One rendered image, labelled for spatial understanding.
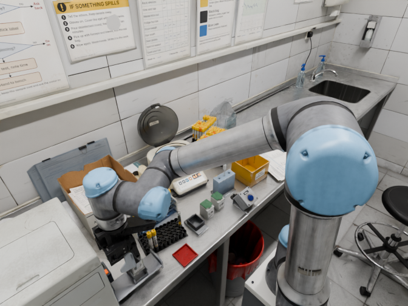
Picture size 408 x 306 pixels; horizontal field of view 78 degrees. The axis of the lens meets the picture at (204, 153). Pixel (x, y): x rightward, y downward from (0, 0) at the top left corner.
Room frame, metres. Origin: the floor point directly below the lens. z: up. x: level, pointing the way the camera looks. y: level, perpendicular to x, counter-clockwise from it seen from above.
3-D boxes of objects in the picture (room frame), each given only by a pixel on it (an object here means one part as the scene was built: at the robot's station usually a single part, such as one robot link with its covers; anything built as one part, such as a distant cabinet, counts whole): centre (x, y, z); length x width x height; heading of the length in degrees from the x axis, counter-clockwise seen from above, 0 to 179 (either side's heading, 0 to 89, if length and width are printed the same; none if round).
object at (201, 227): (0.67, 0.04, 0.89); 0.09 x 0.05 x 0.04; 44
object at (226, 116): (1.47, -0.12, 0.97); 0.26 x 0.17 x 0.19; 150
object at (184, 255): (0.54, 0.07, 0.88); 0.07 x 0.07 x 0.01; 44
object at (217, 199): (0.77, -0.06, 0.91); 0.05 x 0.04 x 0.07; 44
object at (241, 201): (0.79, -0.17, 0.92); 0.13 x 0.07 x 0.08; 44
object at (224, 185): (0.87, -0.09, 0.92); 0.10 x 0.07 x 0.10; 129
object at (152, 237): (0.61, 0.16, 0.93); 0.17 x 0.09 x 0.11; 123
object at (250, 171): (0.98, -0.23, 0.93); 0.13 x 0.13 x 0.10; 40
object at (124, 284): (0.43, 0.24, 0.92); 0.21 x 0.07 x 0.05; 134
